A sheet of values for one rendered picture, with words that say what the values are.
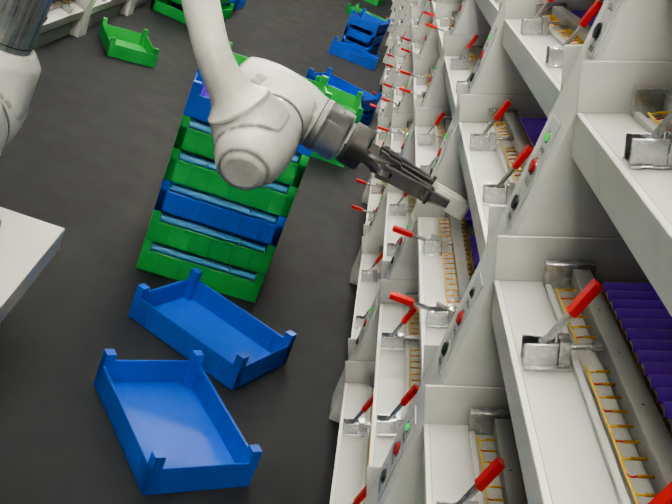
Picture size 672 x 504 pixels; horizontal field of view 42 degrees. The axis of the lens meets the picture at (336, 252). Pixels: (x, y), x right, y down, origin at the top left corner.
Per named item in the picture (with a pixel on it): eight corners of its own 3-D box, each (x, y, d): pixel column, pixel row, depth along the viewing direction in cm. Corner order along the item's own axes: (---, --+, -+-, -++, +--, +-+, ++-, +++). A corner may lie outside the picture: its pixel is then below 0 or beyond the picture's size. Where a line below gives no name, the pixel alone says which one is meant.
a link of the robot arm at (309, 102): (309, 132, 155) (289, 167, 145) (231, 86, 154) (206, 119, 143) (337, 84, 149) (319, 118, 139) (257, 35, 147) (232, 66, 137)
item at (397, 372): (366, 525, 119) (367, 438, 114) (379, 323, 175) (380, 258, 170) (519, 533, 117) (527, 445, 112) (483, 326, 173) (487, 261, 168)
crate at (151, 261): (135, 268, 212) (144, 239, 209) (146, 234, 230) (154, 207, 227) (255, 303, 218) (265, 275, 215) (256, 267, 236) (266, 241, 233)
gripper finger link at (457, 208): (435, 184, 149) (435, 185, 149) (470, 205, 150) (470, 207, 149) (425, 198, 151) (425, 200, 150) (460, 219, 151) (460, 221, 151)
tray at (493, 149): (484, 282, 104) (491, 169, 99) (457, 146, 160) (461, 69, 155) (660, 287, 103) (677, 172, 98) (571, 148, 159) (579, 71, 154)
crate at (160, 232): (144, 239, 209) (153, 209, 206) (154, 207, 227) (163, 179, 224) (265, 275, 215) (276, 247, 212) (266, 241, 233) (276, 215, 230)
